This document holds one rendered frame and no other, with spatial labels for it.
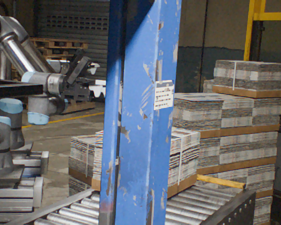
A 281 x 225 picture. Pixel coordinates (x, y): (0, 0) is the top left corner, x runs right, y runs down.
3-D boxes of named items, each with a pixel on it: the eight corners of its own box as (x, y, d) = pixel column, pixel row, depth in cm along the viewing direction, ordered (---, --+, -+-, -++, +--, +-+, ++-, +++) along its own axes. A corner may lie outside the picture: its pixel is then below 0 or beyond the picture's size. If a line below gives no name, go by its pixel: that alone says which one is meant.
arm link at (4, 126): (16, 145, 213) (17, 114, 211) (-3, 152, 200) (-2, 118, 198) (-9, 142, 217) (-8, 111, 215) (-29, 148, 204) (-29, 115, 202)
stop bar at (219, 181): (154, 169, 234) (154, 165, 233) (245, 188, 214) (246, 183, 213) (151, 170, 231) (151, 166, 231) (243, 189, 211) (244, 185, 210)
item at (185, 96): (150, 94, 315) (150, 92, 315) (182, 93, 334) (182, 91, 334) (192, 102, 288) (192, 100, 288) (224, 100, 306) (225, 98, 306)
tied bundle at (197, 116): (145, 129, 320) (147, 94, 316) (177, 126, 339) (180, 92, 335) (187, 141, 291) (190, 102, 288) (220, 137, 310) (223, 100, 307)
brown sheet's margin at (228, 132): (179, 125, 339) (179, 119, 339) (209, 123, 357) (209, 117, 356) (221, 136, 310) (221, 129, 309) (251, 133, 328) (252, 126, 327)
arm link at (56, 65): (37, 74, 279) (37, 58, 278) (55, 74, 285) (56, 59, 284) (43, 75, 273) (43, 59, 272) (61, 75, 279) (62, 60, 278)
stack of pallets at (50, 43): (47, 101, 1049) (49, 38, 1030) (86, 106, 1011) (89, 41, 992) (5, 107, 929) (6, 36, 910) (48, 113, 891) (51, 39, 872)
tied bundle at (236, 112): (178, 126, 339) (181, 92, 336) (209, 124, 357) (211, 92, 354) (220, 137, 310) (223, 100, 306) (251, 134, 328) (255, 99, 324)
